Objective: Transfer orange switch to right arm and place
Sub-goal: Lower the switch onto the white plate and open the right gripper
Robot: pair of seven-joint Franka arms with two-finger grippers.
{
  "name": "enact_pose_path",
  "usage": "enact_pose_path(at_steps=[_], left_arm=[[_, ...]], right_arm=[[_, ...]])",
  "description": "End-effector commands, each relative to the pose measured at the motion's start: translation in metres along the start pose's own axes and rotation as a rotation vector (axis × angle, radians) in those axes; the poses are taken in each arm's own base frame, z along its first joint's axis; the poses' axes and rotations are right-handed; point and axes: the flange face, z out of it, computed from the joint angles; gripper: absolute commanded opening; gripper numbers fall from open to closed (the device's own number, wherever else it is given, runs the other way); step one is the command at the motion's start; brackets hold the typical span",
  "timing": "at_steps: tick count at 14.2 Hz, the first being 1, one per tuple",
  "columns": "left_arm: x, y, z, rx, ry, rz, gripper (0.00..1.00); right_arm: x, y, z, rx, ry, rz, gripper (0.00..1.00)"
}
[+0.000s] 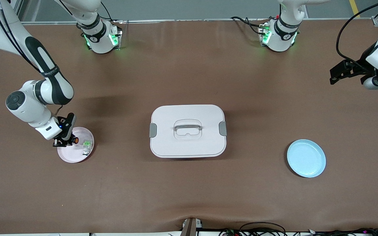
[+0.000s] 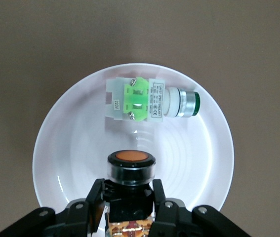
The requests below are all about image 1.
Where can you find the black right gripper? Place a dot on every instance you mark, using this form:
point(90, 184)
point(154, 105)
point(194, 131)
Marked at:
point(60, 144)

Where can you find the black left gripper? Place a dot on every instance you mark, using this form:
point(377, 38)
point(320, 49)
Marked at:
point(360, 63)

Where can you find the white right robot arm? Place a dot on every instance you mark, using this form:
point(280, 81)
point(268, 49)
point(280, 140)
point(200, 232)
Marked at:
point(28, 111)

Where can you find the pink plate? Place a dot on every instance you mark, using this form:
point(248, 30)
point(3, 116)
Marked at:
point(74, 155)

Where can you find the grey box latch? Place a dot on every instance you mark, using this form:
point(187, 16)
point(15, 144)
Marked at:
point(222, 128)
point(153, 130)

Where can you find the light blue plate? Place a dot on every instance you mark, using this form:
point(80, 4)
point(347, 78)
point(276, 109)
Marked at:
point(306, 158)

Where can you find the white lidded storage box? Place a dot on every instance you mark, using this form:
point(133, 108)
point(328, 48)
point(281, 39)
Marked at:
point(189, 144)

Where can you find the brown table mat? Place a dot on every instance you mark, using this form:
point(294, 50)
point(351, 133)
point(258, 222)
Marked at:
point(189, 183)

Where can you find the green push button switch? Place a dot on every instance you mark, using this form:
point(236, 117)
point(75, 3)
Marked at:
point(87, 143)

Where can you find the silver table edge rail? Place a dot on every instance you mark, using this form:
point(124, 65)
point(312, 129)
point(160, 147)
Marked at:
point(44, 22)

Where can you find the brown camera mount post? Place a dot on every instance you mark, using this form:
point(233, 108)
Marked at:
point(189, 227)

